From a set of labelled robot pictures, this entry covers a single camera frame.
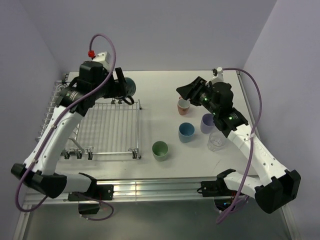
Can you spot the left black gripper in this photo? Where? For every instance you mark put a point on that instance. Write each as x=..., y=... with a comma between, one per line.
x=116, y=90

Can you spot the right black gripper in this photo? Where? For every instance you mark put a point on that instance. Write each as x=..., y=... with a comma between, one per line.
x=192, y=90

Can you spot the dark green mug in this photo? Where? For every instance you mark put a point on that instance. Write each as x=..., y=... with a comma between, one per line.
x=130, y=91

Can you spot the blue cup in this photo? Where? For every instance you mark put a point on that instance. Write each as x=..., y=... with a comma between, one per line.
x=186, y=132

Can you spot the light green cup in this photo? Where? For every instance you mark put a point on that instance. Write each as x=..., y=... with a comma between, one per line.
x=160, y=151

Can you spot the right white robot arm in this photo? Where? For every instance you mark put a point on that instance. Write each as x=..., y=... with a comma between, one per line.
x=276, y=185

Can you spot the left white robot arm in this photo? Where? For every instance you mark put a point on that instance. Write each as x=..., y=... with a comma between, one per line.
x=73, y=102

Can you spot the pink mug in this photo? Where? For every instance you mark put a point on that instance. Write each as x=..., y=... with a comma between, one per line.
x=183, y=106

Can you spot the lilac cup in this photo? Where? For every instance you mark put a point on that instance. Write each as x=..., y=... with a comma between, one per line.
x=207, y=123

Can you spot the clear glass tumbler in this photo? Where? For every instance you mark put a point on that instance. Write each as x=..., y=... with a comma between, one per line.
x=216, y=141

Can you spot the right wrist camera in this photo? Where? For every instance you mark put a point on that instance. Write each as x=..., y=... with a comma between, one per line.
x=217, y=75

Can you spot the white wire dish rack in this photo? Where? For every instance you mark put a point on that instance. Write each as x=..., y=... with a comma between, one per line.
x=110, y=128

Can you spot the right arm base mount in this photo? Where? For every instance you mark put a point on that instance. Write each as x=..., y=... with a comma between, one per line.
x=215, y=188

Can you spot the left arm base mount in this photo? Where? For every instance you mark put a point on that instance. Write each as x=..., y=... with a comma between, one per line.
x=94, y=200

